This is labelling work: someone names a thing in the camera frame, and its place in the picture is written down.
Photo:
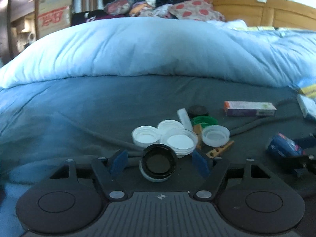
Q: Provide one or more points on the green bottle cap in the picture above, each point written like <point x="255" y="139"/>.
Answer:
<point x="204" y="121"/>

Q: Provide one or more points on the black jar lid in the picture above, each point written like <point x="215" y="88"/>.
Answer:
<point x="159" y="159"/>

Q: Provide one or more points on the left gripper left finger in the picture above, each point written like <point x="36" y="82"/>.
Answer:
<point x="118" y="162"/>

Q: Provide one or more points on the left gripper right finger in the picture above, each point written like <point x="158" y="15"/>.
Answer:
<point x="202" y="163"/>

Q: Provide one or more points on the blue bed sheet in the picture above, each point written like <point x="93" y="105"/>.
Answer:
<point x="45" y="123"/>

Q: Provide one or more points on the large white lid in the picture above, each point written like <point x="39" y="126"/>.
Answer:
<point x="181" y="141"/>

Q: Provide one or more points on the stacked cardboard boxes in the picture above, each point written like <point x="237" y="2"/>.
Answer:
<point x="52" y="16"/>

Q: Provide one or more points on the wooden headboard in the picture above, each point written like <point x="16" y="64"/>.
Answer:
<point x="275" y="13"/>

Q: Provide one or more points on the white round lid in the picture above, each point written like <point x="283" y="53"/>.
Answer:
<point x="145" y="136"/>

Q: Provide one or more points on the red dotted pillow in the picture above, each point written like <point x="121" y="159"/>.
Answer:
<point x="199" y="10"/>

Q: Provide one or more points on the white lid behind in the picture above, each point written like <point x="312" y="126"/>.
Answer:
<point x="167" y="125"/>

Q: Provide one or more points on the blue medicine box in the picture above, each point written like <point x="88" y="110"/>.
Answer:
<point x="281" y="146"/>

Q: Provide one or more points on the light blue duvet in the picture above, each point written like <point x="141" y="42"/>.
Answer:
<point x="156" y="46"/>

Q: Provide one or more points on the white lid with red sticker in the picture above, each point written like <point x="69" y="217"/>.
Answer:
<point x="152" y="177"/>

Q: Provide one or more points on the pink purple medicine box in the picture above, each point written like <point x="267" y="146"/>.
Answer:
<point x="249" y="109"/>

